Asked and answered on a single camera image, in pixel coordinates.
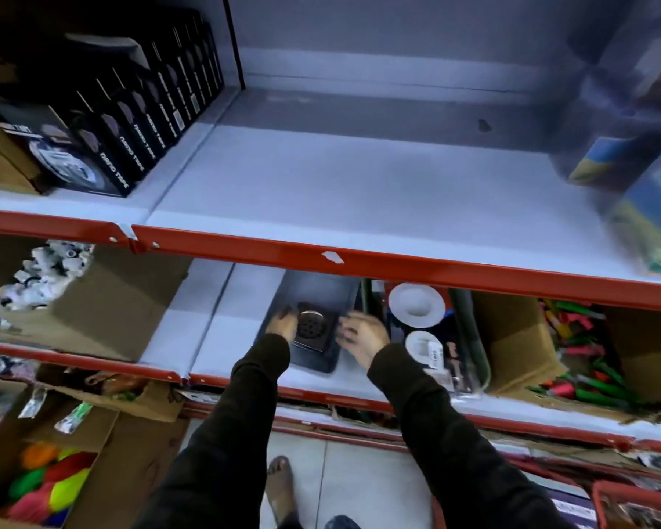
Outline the person's left hand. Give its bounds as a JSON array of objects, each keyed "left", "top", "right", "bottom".
[{"left": 266, "top": 307, "right": 300, "bottom": 343}]

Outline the person's right hand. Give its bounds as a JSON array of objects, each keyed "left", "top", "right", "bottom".
[{"left": 336, "top": 311, "right": 391, "bottom": 371}]

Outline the black floor drain box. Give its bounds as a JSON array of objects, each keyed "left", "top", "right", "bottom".
[{"left": 253, "top": 270, "right": 363, "bottom": 375}]

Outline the person's left forearm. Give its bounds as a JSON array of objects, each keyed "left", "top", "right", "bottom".
[{"left": 135, "top": 334, "right": 292, "bottom": 529}]

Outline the person's right forearm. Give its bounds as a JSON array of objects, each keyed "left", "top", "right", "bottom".
[{"left": 367, "top": 343, "right": 576, "bottom": 529}]

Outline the wide middle shelf red edge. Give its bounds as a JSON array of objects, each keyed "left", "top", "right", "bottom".
[{"left": 189, "top": 264, "right": 661, "bottom": 453}]

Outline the packet with white round disc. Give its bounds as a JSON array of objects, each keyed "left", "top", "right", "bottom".
[
  {"left": 401, "top": 327, "right": 474, "bottom": 395},
  {"left": 386, "top": 281, "right": 454, "bottom": 332}
]

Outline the narrow middle shelf red edge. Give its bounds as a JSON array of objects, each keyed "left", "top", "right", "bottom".
[{"left": 0, "top": 259, "right": 235, "bottom": 384}]

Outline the dark green plastic packet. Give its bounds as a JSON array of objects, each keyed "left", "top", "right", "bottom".
[{"left": 451, "top": 289, "right": 492, "bottom": 393}]

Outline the wide white shelf red edge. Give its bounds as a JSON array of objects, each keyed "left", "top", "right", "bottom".
[{"left": 132, "top": 88, "right": 661, "bottom": 315}]

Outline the flat open cardboard box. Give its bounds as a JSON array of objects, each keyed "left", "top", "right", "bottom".
[{"left": 36, "top": 366, "right": 186, "bottom": 424}]

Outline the cardboard box of white fittings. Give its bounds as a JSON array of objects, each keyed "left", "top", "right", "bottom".
[{"left": 0, "top": 234, "right": 194, "bottom": 363}]

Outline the cardboard box of colourful tools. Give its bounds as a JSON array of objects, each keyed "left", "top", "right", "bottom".
[{"left": 470, "top": 292, "right": 661, "bottom": 426}]

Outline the person's foot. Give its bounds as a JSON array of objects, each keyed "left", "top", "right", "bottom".
[{"left": 265, "top": 456, "right": 299, "bottom": 527}]

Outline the narrow white shelf red edge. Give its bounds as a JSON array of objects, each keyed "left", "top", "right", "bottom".
[{"left": 0, "top": 87, "right": 241, "bottom": 249}]

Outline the cardboard box of colourful scrubbers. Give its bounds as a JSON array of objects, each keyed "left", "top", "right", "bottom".
[{"left": 0, "top": 380, "right": 191, "bottom": 529}]

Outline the small clear green packet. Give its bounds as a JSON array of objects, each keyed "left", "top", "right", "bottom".
[{"left": 54, "top": 402, "right": 94, "bottom": 435}]

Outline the row of black tape boxes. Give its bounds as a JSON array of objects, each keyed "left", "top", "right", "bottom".
[{"left": 0, "top": 8, "right": 225, "bottom": 198}]

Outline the pile of red green tools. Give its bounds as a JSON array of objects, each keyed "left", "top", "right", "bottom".
[{"left": 529, "top": 298, "right": 642, "bottom": 410}]

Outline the pile of white plastic fittings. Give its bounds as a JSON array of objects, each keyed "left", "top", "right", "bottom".
[{"left": 0, "top": 241, "right": 96, "bottom": 329}]

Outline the small clear silver packet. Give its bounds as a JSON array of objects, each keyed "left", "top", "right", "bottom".
[{"left": 18, "top": 385, "right": 48, "bottom": 420}]

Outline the pile of colourful scrubbers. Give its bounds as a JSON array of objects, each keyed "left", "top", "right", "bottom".
[{"left": 4, "top": 442, "right": 98, "bottom": 528}]

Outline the clear packet blue yellow print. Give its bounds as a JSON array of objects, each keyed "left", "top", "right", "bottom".
[
  {"left": 605, "top": 176, "right": 661, "bottom": 277},
  {"left": 566, "top": 134, "right": 661, "bottom": 189}
]

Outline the red shopping basket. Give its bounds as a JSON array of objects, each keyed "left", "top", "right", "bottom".
[{"left": 430, "top": 478, "right": 661, "bottom": 529}]

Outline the black shelf upright post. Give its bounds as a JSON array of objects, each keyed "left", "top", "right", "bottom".
[{"left": 221, "top": 0, "right": 246, "bottom": 91}]

